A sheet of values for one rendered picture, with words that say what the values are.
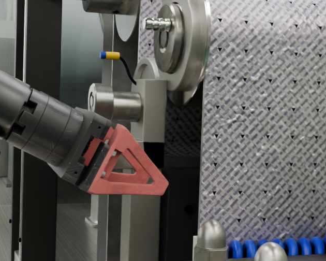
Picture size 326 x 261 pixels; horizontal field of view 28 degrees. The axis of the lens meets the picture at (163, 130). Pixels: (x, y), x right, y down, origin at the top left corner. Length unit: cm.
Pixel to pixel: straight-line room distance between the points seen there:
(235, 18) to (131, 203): 23
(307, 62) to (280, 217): 17
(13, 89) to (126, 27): 39
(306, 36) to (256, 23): 6
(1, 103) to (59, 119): 5
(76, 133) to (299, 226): 27
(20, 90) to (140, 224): 23
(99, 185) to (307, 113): 25
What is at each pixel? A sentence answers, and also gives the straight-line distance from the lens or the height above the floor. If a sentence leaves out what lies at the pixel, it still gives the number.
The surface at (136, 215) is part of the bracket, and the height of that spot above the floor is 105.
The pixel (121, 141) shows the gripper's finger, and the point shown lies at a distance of 58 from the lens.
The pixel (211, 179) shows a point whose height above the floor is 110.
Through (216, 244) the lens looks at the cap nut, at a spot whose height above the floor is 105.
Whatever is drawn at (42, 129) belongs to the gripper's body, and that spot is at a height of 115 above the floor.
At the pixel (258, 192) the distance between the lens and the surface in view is 70.
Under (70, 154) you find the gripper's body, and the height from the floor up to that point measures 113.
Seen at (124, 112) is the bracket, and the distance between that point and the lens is 72.
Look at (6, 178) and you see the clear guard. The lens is 167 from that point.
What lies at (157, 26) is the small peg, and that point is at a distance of 69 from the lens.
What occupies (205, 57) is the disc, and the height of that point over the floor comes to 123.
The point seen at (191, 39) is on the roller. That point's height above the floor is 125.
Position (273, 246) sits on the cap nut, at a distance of 52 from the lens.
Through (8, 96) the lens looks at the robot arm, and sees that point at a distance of 59.
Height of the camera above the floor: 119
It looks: 3 degrees down
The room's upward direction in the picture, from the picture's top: 2 degrees clockwise
